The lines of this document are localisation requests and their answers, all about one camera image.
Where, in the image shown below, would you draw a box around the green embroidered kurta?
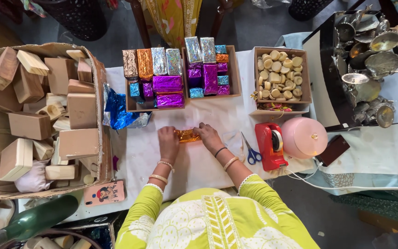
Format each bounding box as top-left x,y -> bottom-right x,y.
115,174 -> 321,249

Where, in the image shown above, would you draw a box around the heap of colourful trinkets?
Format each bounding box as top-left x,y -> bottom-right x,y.
256,102 -> 295,113

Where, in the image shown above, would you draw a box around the wooden tray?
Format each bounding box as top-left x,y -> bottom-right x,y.
182,45 -> 242,101
125,48 -> 186,113

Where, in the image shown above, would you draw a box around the pink round lamp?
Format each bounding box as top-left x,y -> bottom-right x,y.
281,117 -> 328,160

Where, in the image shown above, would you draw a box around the phone in pink case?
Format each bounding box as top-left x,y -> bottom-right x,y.
83,179 -> 126,207

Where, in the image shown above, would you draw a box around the dark brown small box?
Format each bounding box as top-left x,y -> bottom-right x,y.
318,134 -> 351,167

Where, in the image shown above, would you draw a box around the person's left hand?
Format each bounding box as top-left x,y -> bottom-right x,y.
158,126 -> 180,158

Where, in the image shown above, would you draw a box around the group of foil wrapped boxes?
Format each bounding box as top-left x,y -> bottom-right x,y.
122,48 -> 185,109
184,37 -> 231,99

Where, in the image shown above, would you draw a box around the blue handled scissors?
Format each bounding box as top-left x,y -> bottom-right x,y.
241,131 -> 263,165

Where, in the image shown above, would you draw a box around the small cardboard box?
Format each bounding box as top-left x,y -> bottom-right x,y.
249,46 -> 313,116

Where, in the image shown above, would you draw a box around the clear plastic bag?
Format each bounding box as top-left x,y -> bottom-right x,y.
224,130 -> 246,162

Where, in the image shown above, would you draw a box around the green glass bottle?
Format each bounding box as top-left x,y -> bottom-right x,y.
0,195 -> 79,249

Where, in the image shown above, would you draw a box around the white cable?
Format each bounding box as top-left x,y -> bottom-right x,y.
285,160 -> 398,193

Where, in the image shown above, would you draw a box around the white cloth pouch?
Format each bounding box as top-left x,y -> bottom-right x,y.
14,160 -> 53,193

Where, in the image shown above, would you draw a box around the black box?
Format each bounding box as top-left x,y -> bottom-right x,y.
51,210 -> 129,249

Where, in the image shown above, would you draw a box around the orange foil block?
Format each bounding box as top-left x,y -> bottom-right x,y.
174,129 -> 202,144

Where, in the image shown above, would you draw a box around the plain gold bangle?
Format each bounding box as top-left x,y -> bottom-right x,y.
149,174 -> 169,185

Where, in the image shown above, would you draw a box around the heap of round wooden discs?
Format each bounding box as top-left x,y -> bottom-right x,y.
257,50 -> 304,102

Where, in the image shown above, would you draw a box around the blue foil sheet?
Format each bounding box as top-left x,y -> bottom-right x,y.
102,83 -> 152,130

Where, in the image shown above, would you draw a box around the red tape dispenser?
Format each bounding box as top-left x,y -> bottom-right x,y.
255,122 -> 289,172

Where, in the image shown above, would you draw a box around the yellow patterned cloth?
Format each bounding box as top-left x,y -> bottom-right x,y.
140,0 -> 204,50

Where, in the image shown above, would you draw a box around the pile of wooden blocks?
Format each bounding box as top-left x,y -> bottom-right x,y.
0,47 -> 100,189

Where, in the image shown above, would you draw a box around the light blue cloth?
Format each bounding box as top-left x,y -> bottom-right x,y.
274,32 -> 398,198

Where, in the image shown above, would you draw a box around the black perforated bin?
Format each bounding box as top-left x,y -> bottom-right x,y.
32,0 -> 108,42
288,0 -> 335,22

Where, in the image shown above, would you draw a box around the person's right hand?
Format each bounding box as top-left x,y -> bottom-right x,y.
193,122 -> 225,155

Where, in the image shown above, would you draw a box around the black tray of metal bowls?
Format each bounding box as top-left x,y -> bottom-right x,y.
302,6 -> 398,133

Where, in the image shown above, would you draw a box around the beaded gold bangle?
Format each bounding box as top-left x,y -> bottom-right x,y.
157,160 -> 176,173

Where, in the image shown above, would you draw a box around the white table sheet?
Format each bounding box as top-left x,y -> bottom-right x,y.
61,50 -> 315,223

